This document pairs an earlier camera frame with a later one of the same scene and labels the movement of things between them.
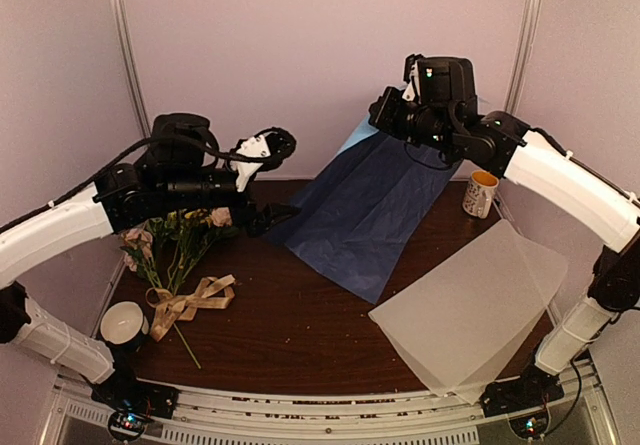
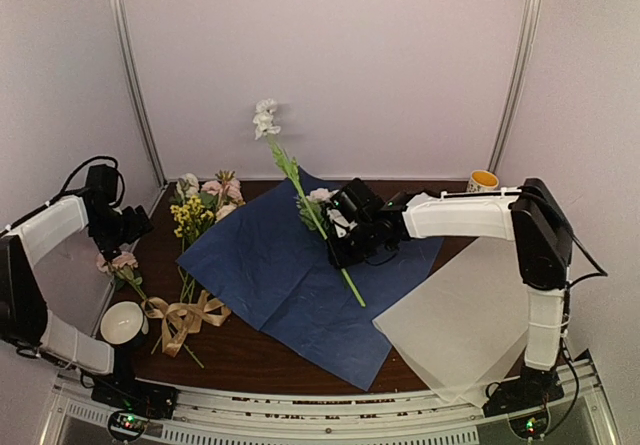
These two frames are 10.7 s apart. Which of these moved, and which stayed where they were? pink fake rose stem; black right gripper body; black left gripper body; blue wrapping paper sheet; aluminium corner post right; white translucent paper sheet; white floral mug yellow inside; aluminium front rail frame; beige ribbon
Moved: pink fake rose stem; beige ribbon; black right gripper body; blue wrapping paper sheet; black left gripper body
Stayed: white floral mug yellow inside; aluminium front rail frame; aluminium corner post right; white translucent paper sheet
